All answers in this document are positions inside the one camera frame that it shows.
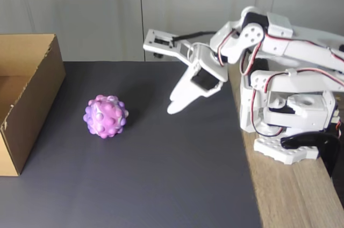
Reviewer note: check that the pink purple bumpy ball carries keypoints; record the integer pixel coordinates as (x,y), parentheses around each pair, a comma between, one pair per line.
(106,116)

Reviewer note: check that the brown cardboard box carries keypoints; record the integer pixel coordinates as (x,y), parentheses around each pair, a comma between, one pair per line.
(40,82)

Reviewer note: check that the dark grey table mat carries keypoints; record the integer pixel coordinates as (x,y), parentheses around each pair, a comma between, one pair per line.
(134,174)

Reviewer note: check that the black table clamp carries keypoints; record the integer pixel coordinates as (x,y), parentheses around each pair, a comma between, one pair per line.
(326,144)

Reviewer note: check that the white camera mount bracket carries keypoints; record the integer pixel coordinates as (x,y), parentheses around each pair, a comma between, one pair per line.
(161,48)

